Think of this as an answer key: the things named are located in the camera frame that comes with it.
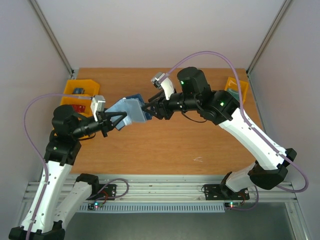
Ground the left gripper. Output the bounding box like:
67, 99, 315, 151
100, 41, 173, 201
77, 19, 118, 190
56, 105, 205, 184
72, 108, 127, 139

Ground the blue card holder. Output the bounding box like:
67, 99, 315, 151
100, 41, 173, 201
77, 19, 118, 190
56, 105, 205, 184
104, 93, 152, 131

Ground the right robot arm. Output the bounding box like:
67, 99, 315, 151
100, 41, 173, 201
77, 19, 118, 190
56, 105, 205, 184
142, 67, 297, 199

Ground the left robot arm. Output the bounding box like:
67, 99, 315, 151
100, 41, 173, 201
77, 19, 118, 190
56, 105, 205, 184
8, 104, 127, 240

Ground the red card in bin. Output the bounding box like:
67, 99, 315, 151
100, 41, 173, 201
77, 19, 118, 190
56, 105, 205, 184
71, 104, 86, 113

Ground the blue card in bin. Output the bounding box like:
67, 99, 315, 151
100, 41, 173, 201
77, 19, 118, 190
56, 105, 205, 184
72, 87, 85, 95

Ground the teal card in bin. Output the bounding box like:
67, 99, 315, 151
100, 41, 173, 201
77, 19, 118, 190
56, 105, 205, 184
226, 88, 240, 100

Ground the yellow bin middle left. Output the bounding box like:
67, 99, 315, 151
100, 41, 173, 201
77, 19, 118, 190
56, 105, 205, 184
60, 94, 92, 117

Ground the yellow bin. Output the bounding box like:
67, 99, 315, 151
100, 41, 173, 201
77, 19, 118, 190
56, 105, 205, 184
60, 94, 92, 117
63, 79, 100, 96
224, 77, 249, 104

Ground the yellow bin far left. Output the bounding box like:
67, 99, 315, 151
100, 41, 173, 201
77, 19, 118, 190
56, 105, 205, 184
63, 79, 100, 96

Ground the yellow bin right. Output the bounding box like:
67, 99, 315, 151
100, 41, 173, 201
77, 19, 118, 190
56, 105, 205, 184
224, 77, 249, 104

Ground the left controller board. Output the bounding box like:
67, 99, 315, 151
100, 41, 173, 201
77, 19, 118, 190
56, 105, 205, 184
87, 202, 104, 211

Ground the controller board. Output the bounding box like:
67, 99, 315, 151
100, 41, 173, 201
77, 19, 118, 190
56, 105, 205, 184
224, 201, 242, 209
87, 202, 104, 211

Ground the right controller board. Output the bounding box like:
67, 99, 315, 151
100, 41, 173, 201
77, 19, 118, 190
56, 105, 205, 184
224, 201, 242, 209

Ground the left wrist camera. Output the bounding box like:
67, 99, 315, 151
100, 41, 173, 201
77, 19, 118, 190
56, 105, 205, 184
90, 95, 106, 122

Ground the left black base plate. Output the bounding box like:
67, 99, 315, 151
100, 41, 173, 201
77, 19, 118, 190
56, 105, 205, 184
87, 184, 117, 201

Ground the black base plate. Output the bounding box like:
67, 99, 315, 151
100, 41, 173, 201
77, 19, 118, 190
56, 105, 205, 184
201, 184, 250, 201
87, 184, 117, 201

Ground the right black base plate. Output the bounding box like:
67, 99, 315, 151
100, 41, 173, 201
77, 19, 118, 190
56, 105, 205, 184
201, 184, 250, 201

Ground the grey slotted cable duct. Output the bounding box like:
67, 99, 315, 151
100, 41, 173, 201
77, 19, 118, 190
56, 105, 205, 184
77, 202, 225, 214

